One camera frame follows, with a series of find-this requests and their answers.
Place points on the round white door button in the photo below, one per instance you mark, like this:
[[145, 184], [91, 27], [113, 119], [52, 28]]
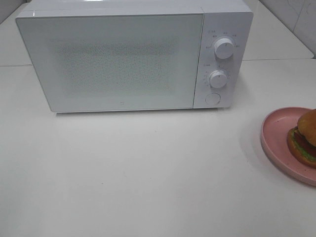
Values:
[[213, 99]]

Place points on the white microwave door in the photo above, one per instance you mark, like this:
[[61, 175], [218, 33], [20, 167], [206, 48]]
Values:
[[112, 63]]

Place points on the pink plate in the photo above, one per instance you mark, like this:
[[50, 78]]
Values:
[[273, 137]]

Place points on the burger with lettuce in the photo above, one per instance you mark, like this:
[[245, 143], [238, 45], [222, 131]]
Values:
[[301, 140]]

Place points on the white lower timer knob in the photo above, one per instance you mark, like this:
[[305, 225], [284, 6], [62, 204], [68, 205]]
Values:
[[218, 79]]

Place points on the white microwave oven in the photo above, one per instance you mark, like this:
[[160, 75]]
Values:
[[231, 18]]

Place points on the white upper power knob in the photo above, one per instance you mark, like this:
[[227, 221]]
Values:
[[224, 47]]

